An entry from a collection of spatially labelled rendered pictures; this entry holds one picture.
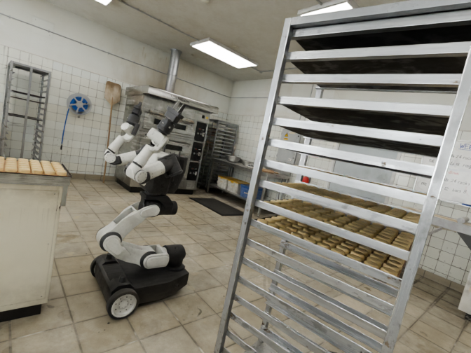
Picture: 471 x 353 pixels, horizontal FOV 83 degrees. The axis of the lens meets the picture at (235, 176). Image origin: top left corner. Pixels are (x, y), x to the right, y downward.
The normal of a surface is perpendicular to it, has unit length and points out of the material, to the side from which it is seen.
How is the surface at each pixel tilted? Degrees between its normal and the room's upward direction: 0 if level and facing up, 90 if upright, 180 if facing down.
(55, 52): 90
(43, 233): 90
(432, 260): 90
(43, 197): 90
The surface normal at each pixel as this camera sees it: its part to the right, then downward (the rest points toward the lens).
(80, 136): 0.64, 0.22
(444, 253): -0.74, -0.07
